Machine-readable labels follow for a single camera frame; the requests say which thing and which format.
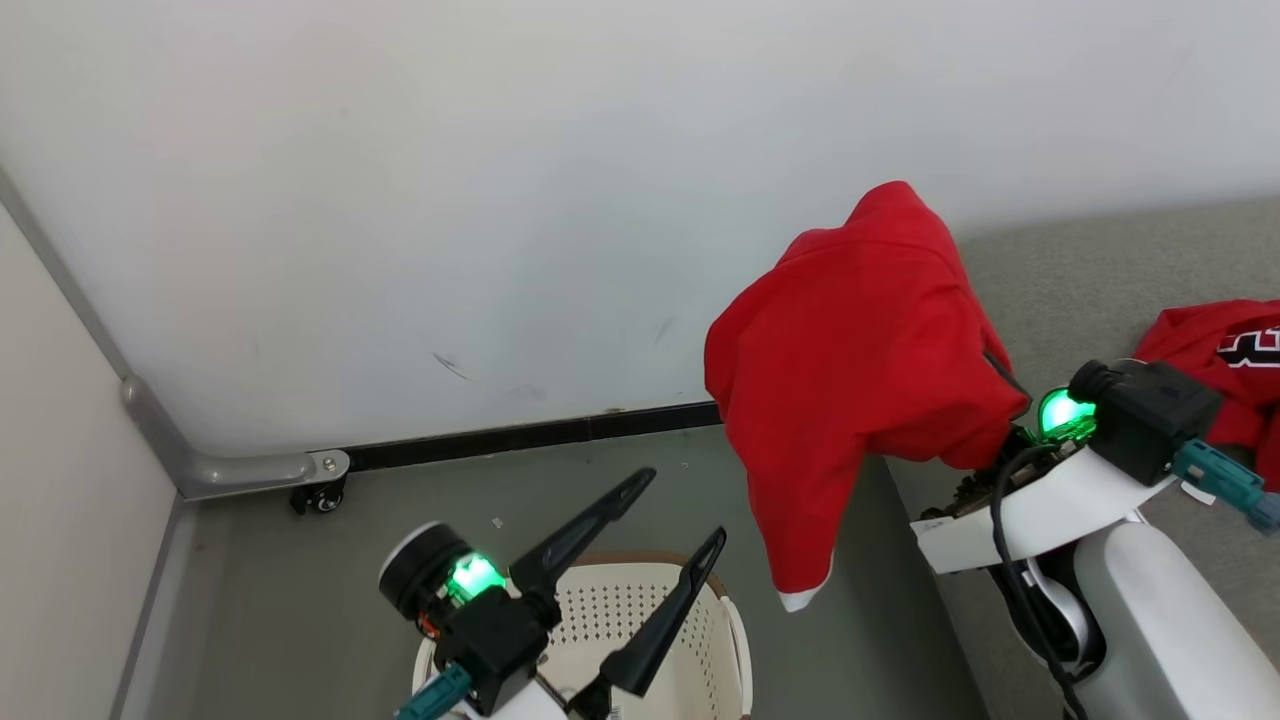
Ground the plain red white-cuffed garment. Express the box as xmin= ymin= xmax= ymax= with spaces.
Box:
xmin=704 ymin=180 xmax=1032 ymax=614

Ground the black caster wheel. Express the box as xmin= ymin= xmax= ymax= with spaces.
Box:
xmin=289 ymin=478 xmax=349 ymax=517

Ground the grey fabric sofa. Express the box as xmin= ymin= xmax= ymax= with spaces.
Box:
xmin=885 ymin=195 xmax=1280 ymax=720

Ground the red garment with printed lettering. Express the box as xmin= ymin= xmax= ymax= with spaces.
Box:
xmin=1135 ymin=299 xmax=1280 ymax=492

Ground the grey metal partition frame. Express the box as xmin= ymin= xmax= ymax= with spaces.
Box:
xmin=0 ymin=165 xmax=352 ymax=502

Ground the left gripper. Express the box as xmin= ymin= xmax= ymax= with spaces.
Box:
xmin=379 ymin=467 xmax=728 ymax=700

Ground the white perforated laundry basket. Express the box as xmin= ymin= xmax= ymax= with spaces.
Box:
xmin=412 ymin=551 xmax=754 ymax=720

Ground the black baseboard strip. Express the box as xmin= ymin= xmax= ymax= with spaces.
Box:
xmin=345 ymin=401 xmax=724 ymax=474

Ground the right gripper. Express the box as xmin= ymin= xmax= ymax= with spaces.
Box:
xmin=910 ymin=388 xmax=1201 ymax=576

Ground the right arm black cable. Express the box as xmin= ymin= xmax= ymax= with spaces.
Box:
xmin=990 ymin=443 xmax=1093 ymax=720

